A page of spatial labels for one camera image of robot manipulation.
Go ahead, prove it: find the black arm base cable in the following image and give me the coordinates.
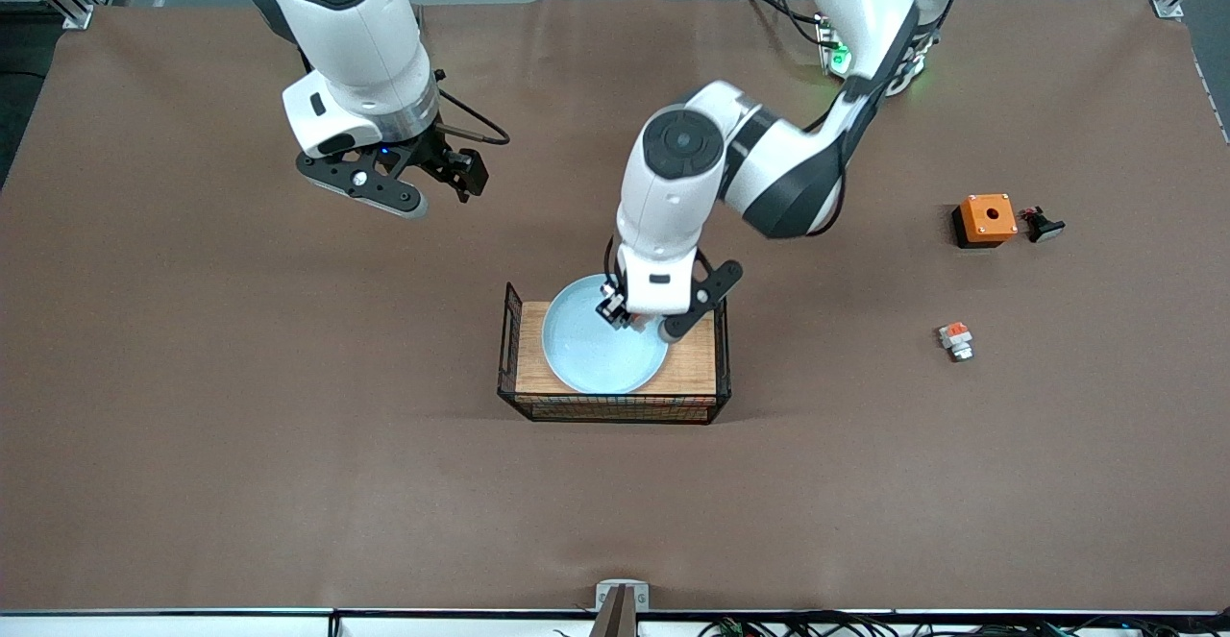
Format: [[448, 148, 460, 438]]
[[740, 0, 829, 48]]

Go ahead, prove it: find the orange button enclosure box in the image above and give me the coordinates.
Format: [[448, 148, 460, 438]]
[[951, 193, 1019, 250]]

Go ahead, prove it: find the white table edge rail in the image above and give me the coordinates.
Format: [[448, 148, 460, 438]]
[[0, 610, 1230, 637]]

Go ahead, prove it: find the grey metal bracket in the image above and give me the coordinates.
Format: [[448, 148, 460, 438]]
[[595, 579, 651, 614]]

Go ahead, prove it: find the light blue plate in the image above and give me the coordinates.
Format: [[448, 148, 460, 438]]
[[541, 274, 670, 395]]

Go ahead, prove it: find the brown table cover mat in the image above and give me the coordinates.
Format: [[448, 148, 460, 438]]
[[0, 0, 1230, 614]]

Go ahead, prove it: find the black push button head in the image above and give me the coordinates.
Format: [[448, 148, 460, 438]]
[[1021, 205, 1067, 244]]

